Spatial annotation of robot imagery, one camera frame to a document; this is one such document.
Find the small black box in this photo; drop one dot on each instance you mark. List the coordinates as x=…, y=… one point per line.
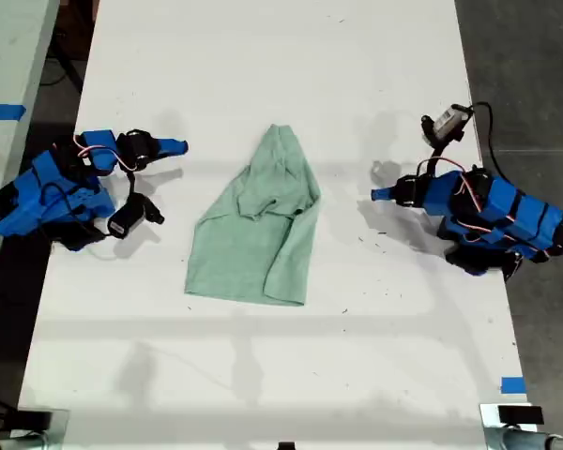
x=520, y=415

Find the metal table clamp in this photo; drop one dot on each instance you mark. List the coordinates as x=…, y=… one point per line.
x=37, y=440
x=521, y=438

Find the small black clip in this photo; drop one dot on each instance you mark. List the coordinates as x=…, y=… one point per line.
x=286, y=445

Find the long blue tape strip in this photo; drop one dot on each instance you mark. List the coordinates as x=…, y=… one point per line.
x=2, y=112

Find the short black camera stalk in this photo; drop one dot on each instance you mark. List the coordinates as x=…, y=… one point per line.
x=437, y=150
x=132, y=185

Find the silver and black camera box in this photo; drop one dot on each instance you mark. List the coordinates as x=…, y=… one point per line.
x=450, y=121

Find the pale green T-shirt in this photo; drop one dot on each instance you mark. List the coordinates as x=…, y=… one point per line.
x=244, y=253

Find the white side table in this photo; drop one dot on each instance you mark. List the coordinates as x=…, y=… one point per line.
x=9, y=61

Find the small blue tape piece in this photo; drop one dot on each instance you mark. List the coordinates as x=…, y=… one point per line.
x=513, y=385

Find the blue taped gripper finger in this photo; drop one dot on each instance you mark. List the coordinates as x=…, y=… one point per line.
x=384, y=190
x=173, y=151
x=384, y=197
x=173, y=143

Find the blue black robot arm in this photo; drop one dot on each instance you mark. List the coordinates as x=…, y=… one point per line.
x=33, y=201
x=511, y=211

